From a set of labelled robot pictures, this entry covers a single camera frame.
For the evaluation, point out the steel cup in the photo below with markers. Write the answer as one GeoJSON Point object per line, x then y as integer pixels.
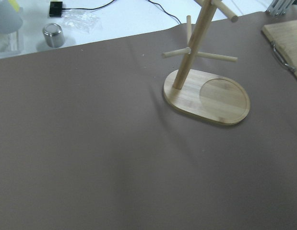
{"type": "Point", "coordinates": [53, 35]}

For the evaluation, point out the small black square device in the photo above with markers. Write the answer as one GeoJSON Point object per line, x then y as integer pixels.
{"type": "Point", "coordinates": [55, 9]}

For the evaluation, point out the clear plastic bag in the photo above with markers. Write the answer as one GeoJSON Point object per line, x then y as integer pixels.
{"type": "Point", "coordinates": [81, 21]}

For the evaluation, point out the clear plastic tray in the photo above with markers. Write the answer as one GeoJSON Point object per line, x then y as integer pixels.
{"type": "Point", "coordinates": [11, 44]}

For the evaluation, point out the bamboo cutting board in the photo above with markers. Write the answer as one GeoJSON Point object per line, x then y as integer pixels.
{"type": "Point", "coordinates": [283, 40]}

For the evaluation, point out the grey cup lying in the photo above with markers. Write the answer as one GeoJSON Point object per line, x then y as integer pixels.
{"type": "Point", "coordinates": [10, 20]}

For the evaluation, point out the wooden cup storage rack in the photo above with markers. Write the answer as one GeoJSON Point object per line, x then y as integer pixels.
{"type": "Point", "coordinates": [202, 94]}

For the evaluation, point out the aluminium frame post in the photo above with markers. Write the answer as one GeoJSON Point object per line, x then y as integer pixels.
{"type": "Point", "coordinates": [279, 7]}

